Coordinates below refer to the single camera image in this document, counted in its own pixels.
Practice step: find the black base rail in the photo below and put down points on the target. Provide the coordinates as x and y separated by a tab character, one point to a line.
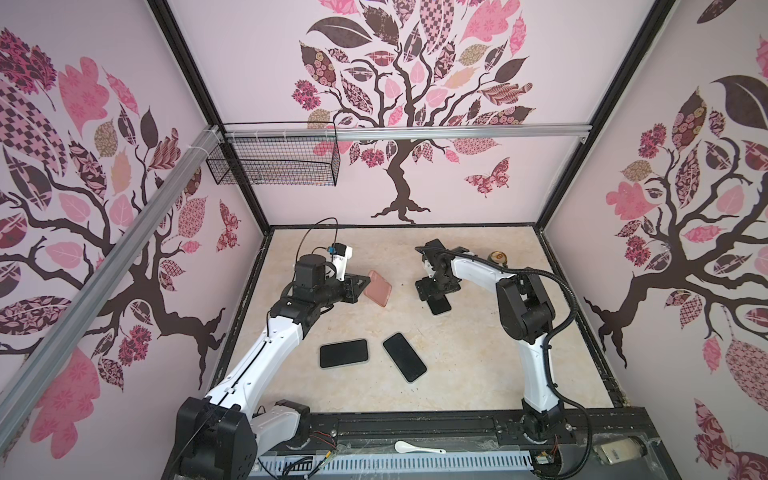
568	455

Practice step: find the black wire basket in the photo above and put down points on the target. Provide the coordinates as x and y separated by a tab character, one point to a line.
286	153

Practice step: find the green beverage can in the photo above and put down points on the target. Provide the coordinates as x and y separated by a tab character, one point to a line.
498	258

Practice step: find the pink phone case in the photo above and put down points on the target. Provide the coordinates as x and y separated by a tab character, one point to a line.
379	289

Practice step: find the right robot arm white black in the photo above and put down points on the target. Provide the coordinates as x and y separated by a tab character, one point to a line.
526	314

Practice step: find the black smartphone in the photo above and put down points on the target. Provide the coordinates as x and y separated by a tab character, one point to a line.
439	305

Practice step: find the aluminium bar back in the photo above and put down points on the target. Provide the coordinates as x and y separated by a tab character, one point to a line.
415	133

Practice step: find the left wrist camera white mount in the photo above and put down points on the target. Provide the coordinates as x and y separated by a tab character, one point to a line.
340	256

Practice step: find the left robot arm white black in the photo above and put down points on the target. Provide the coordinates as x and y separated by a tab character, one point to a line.
221	435

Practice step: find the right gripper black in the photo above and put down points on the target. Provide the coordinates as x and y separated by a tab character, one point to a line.
430	288

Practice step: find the aluminium bar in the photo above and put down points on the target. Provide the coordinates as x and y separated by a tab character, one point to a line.
45	362
415	133

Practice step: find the white slotted cable duct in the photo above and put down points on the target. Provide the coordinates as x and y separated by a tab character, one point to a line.
387	465

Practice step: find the aluminium bar left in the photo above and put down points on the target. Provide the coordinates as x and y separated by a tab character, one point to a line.
45	362

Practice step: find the black phone white case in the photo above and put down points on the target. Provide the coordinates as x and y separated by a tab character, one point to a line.
343	354

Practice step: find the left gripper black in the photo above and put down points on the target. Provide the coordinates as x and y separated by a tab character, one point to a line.
353	290

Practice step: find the white plastic spoon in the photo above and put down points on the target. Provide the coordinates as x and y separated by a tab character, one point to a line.
404	447

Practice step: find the grey box on base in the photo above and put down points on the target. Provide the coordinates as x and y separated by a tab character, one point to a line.
620	450

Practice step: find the black phone clear case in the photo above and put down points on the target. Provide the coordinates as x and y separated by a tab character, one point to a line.
408	362

